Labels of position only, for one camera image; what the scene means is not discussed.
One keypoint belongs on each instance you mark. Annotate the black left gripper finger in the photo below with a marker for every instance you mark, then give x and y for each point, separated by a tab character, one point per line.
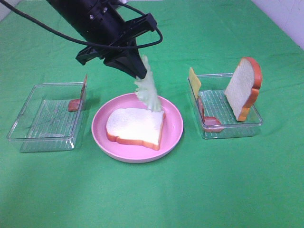
136	65
118	60

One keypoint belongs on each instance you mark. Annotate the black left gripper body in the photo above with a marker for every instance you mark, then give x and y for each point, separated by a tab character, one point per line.
106	33

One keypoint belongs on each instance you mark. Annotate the green lettuce leaf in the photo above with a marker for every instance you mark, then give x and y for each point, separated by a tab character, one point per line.
146	90

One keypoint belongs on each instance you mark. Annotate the bread slice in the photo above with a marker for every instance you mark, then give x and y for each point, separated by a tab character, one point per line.
244	86
135	126

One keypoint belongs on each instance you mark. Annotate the yellow cheese slice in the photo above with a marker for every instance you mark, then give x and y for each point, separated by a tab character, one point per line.
194	82

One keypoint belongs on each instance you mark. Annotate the bacon strip from tray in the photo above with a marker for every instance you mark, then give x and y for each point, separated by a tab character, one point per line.
74	104

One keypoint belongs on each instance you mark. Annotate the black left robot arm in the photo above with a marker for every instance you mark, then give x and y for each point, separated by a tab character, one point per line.
74	11

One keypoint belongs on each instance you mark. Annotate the pink plate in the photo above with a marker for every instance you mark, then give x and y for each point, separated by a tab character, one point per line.
171	133

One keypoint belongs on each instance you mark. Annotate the clear right plastic tray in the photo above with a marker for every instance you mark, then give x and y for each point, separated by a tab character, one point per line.
216	104

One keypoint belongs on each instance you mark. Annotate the clear plastic tray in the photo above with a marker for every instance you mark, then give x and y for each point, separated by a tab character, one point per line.
216	104
44	123

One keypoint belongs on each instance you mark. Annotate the clear left plastic tray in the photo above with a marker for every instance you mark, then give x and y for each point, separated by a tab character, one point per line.
44	123

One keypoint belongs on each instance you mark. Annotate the green tablecloth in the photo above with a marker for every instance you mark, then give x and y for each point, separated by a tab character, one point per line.
255	182

